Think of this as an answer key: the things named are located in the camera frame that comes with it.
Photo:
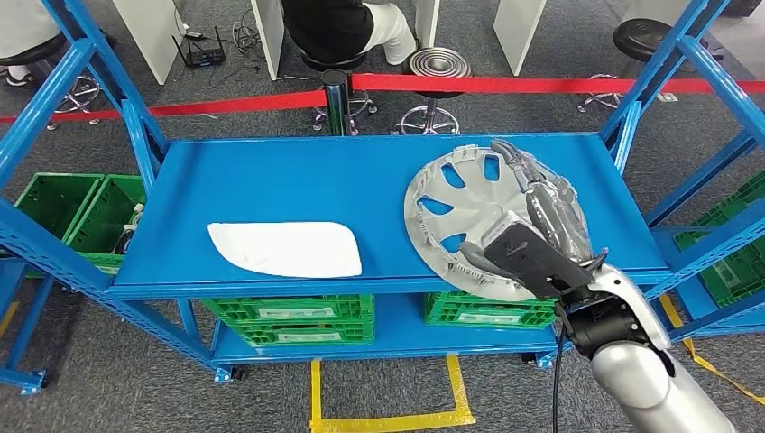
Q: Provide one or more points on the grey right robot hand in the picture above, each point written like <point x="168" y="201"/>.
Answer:
<point x="559" y="209"/>

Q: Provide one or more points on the silver grey wheel hubcap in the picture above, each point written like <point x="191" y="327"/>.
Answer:
<point x="472" y="203"/>

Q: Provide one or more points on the blue metal shelf rack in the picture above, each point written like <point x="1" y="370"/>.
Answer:
<point x="21" y="379"/>
<point x="696" y="311"/>
<point x="299" y="179"/>

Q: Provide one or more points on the small white plastic part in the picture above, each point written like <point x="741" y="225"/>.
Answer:
<point x="128" y="230"/>

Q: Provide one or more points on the red barrier belt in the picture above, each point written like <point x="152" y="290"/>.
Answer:
<point x="239" y="104"/>
<point x="478" y="83"/>

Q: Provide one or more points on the white power strip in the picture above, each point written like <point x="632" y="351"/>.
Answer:
<point x="667" y="97"/>

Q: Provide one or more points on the black round stool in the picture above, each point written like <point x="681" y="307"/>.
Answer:
<point x="36" y="51"/>
<point x="334" y="61"/>
<point x="642" y="39"/>
<point x="439" y="66"/>

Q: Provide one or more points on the yellow floor tape line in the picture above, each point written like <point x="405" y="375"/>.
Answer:
<point x="711" y="370"/>
<point x="6" y="320"/>

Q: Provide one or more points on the yellow floor tape square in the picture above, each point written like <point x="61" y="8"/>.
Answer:
<point x="388" y="424"/>

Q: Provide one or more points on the white curved plastic panel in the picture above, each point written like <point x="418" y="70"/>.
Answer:
<point x="287" y="251"/>

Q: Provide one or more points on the person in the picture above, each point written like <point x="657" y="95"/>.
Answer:
<point x="329" y="24"/>
<point x="24" y="24"/>

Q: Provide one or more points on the black wifi router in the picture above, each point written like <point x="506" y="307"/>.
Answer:
<point x="203" y="58"/>

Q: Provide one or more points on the chrome barrier stanchion post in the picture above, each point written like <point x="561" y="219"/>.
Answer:
<point x="336" y="101"/>

